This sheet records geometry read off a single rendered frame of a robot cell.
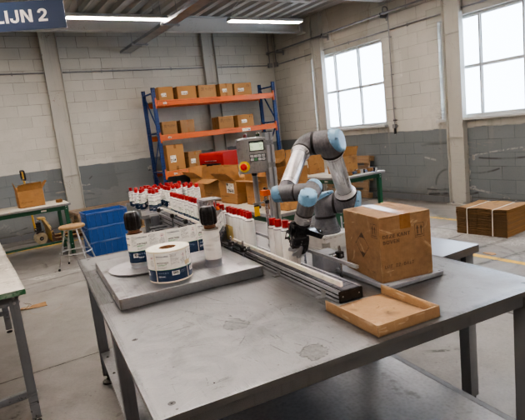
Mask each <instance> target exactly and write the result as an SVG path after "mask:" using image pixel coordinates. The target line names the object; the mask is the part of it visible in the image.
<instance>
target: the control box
mask: <svg viewBox="0 0 525 420"><path fill-rule="evenodd" d="M257 140H263V141H264V149H265V150H263V151H256V152H249V145H248V142H249V141H257ZM266 145H267V144H266V139H265V137H248V138H240V139H236V147H237V160H238V168H239V174H249V173H265V172H268V171H269V170H268V168H269V166H268V155H267V147H266ZM258 153H266V159H267V160H265V161H256V162H250V157H249V155H250V154H258ZM243 163H245V164H247V170H245V171H243V170H241V168H240V166H241V165H242V164H243Z"/></svg>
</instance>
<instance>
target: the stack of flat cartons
mask: <svg viewBox="0 0 525 420"><path fill-rule="evenodd" d="M456 210H457V211H456V216H457V233H467V234H476V235H483V236H491V237H499V238H510V237H511V236H514V235H516V234H518V233H521V232H523V231H525V202H509V201H487V200H477V201H476V202H471V203H469V204H466V205H463V206H460V207H456Z"/></svg>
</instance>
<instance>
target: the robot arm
mask: <svg viewBox="0 0 525 420"><path fill-rule="evenodd" d="M345 150H346V142H345V137H344V135H343V132H342V131H341V130H340V129H338V128H330V129H327V130H321V131H315V132H307V133H305V134H303V135H302V136H301V137H300V138H299V139H298V140H297V141H296V142H295V143H294V144H293V146H292V149H291V157H290V159H289V161H288V164H287V167H286V169H285V172H284V174H283V176H282V180H281V182H280V184H279V186H278V185H277V186H274V187H272V190H271V196H272V200H273V201H274V202H275V203H284V202H295V201H297V209H296V212H295V217H294V221H293V222H290V226H289V230H287V231H286V235H285V239H288V241H289V243H290V245H289V246H290V247H289V248H288V251H289V252H293V253H292V256H296V257H297V258H300V257H301V256H302V255H303V254H304V253H306V251H307V250H308V245H309V236H308V235H310V236H313V237H315V238H320V239H322V237H323V236H324V235H331V234H335V233H340V232H341V228H340V225H339V223H338V220H337V218H336V213H343V209H347V208H355V207H361V201H362V197H361V192H360V191H358V190H357V191H356V188H355V187H354V186H353V185H352V184H351V182H350V178H349V176H348V171H347V168H346V165H345V162H344V159H343V154H344V151H345ZM318 154H321V156H322V159H323V160H325V161H327V165H328V168H329V171H330V173H331V176H332V180H333V183H334V186H335V188H336V191H335V192H333V190H328V191H325V192H322V189H323V185H322V183H321V182H320V181H319V180H317V179H316V178H311V179H309V180H308V181H307V182H306V183H299V184H298V180H299V178H300V176H301V173H302V170H303V166H304V164H305V162H306V160H308V159H309V156H312V155H318ZM314 213H315V225H314V227H312V226H310V225H311V223H312V220H313V214H314ZM287 233H288V234H289V236H288V237H287Z"/></svg>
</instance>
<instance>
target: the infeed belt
mask: <svg viewBox="0 0 525 420"><path fill-rule="evenodd" d="M247 251H249V252H250V253H254V254H256V255H258V256H260V257H262V258H266V259H267V260H270V261H272V262H274V263H277V264H279V265H281V266H284V267H285V268H289V269H291V270H293V271H295V272H297V273H301V274H302V275H304V276H307V277H309V278H311V279H314V280H316V281H318V282H320V283H323V284H326V285H328V286H329V287H332V288H335V289H337V290H339V291H341V292H343V291H346V290H348V289H352V288H357V287H359V286H358V285H357V284H354V283H352V282H349V281H346V280H344V279H341V278H339V277H335V276H333V275H331V274H329V273H326V272H323V271H320V270H318V269H316V268H314V267H310V266H308V265H306V264H303V263H301V265H302V266H304V267H306V268H310V269H312V270H314V271H317V272H319V273H322V274H325V275H327V276H329V277H331V278H335V279H337V280H339V281H342V287H339V286H337V285H334V284H332V283H330V282H327V281H324V280H322V279H321V278H318V277H315V276H313V275H311V274H308V273H306V272H303V271H301V270H299V269H296V268H295V267H290V266H289V265H287V264H285V263H282V262H277V260H272V259H271V258H270V257H267V256H265V255H263V254H261V253H259V252H255V251H253V250H248V249H247Z"/></svg>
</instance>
